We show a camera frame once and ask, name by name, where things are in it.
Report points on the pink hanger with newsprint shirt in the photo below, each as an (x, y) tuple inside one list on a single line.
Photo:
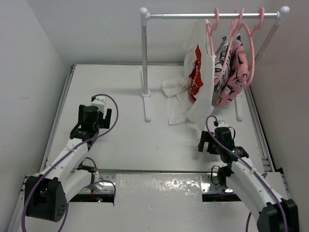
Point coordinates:
[(233, 27)]

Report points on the white t shirt red print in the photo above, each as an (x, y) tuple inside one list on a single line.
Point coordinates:
[(190, 96)]

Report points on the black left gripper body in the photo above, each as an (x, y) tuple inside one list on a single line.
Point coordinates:
[(99, 123)]

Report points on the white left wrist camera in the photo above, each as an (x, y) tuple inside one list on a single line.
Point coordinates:
[(99, 102)]

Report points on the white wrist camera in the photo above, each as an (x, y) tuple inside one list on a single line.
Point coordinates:
[(220, 123), (99, 102)]

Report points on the pink navy patterned shirt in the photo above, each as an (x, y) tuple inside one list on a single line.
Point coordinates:
[(238, 74)]

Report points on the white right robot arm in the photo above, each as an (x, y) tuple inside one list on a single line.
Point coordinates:
[(270, 210)]

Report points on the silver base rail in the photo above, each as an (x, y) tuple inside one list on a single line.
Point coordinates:
[(206, 182)]

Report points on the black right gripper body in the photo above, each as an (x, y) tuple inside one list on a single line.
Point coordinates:
[(214, 147)]

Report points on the black white newsprint shirt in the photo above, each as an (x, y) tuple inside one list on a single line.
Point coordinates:
[(221, 67)]

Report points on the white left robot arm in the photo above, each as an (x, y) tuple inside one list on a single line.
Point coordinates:
[(48, 193)]

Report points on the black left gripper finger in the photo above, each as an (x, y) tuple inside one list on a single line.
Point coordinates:
[(107, 119), (81, 114)]

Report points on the white silver clothes rack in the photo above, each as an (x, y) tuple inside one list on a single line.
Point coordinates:
[(145, 16)]

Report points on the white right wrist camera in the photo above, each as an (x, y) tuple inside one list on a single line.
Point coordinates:
[(220, 123)]

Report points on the empty pink hanger right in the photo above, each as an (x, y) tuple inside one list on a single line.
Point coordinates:
[(250, 34)]

